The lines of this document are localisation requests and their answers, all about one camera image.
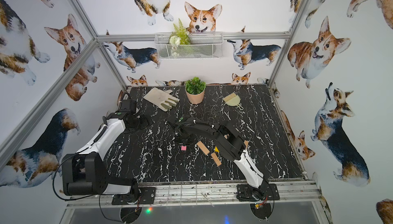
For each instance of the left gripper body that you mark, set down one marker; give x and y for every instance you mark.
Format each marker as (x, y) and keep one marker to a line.
(138, 122)

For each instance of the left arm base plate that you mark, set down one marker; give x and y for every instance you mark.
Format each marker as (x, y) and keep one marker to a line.
(142, 196)

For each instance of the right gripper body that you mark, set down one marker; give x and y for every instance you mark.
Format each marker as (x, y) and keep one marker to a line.
(184, 140)

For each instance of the fern with white flower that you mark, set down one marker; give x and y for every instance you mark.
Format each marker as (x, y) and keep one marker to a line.
(179, 36)

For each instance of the green dustpan brush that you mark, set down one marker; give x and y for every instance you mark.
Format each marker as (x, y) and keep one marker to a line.
(233, 100)

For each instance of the white wire basket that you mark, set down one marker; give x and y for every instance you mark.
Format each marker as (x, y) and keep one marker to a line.
(196, 46)

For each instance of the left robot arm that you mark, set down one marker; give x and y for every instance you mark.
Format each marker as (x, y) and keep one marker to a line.
(84, 173)

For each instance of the beige work glove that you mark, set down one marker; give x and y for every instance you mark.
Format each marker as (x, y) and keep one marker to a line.
(162, 99)

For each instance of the wooden block bottom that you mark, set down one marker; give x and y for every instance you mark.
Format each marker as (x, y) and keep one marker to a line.
(216, 159)

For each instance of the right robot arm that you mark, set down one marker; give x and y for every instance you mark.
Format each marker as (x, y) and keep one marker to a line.
(231, 145)

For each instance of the potted green plant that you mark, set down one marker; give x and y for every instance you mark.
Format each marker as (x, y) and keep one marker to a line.
(195, 89)

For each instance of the aluminium front rail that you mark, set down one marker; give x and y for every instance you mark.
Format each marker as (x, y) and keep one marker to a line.
(203, 194)

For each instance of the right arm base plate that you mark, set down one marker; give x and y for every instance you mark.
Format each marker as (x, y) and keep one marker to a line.
(248, 193)

